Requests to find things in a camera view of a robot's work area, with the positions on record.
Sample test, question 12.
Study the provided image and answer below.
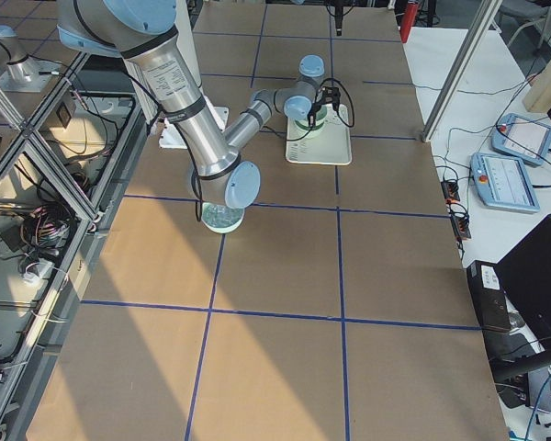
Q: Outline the aluminium frame post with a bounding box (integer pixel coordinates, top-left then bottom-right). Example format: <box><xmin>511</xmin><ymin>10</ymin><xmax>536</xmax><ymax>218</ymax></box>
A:
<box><xmin>421</xmin><ymin>0</ymin><xmax>502</xmax><ymax>142</ymax></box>

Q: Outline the green bowl on tray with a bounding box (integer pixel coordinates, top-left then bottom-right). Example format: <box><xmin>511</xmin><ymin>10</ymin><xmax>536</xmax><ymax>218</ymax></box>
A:
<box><xmin>294</xmin><ymin>117</ymin><xmax>326</xmax><ymax>141</ymax></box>

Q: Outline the green bowl with ice cubes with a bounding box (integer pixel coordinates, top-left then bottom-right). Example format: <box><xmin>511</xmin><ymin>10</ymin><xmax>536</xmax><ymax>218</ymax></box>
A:
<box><xmin>201</xmin><ymin>202</ymin><xmax>245</xmax><ymax>234</ymax></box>

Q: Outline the blue teach pendant far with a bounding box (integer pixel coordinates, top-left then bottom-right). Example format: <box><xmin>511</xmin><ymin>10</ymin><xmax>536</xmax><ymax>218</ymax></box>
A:
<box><xmin>491</xmin><ymin>113</ymin><xmax>551</xmax><ymax>166</ymax></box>

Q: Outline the black computer monitor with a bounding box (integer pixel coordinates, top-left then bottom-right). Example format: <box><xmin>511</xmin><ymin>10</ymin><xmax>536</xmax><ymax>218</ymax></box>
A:
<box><xmin>491</xmin><ymin>213</ymin><xmax>551</xmax><ymax>385</ymax></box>

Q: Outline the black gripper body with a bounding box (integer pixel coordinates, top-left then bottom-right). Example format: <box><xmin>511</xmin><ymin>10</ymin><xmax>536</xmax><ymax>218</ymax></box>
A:
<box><xmin>312</xmin><ymin>85</ymin><xmax>341</xmax><ymax>110</ymax></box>

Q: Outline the black computer box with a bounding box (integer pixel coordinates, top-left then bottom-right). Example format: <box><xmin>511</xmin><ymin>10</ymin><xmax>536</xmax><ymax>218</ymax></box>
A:
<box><xmin>467</xmin><ymin>260</ymin><xmax>511</xmax><ymax>333</ymax></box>

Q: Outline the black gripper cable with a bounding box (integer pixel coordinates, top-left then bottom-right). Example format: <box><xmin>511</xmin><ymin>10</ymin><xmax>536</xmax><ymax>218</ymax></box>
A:
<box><xmin>298</xmin><ymin>77</ymin><xmax>355</xmax><ymax>141</ymax></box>

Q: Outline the blue teach pendant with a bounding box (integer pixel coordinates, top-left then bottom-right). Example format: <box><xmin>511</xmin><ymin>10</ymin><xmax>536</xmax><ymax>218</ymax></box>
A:
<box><xmin>491</xmin><ymin>113</ymin><xmax>551</xmax><ymax>166</ymax></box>
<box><xmin>470</xmin><ymin>153</ymin><xmax>540</xmax><ymax>213</ymax></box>

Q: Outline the blue teach pendant near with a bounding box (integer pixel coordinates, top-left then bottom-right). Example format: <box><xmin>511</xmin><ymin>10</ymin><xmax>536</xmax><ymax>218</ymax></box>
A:
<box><xmin>470</xmin><ymin>153</ymin><xmax>540</xmax><ymax>213</ymax></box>

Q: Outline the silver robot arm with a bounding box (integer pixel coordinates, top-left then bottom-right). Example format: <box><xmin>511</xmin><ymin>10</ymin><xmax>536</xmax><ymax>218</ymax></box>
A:
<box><xmin>57</xmin><ymin>1</ymin><xmax>261</xmax><ymax>209</ymax></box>
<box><xmin>224</xmin><ymin>54</ymin><xmax>341</xmax><ymax>150</ymax></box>

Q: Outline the cream bear serving tray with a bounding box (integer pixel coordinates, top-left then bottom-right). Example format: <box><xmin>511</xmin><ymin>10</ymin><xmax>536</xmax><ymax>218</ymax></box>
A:
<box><xmin>286</xmin><ymin>104</ymin><xmax>353</xmax><ymax>165</ymax></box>

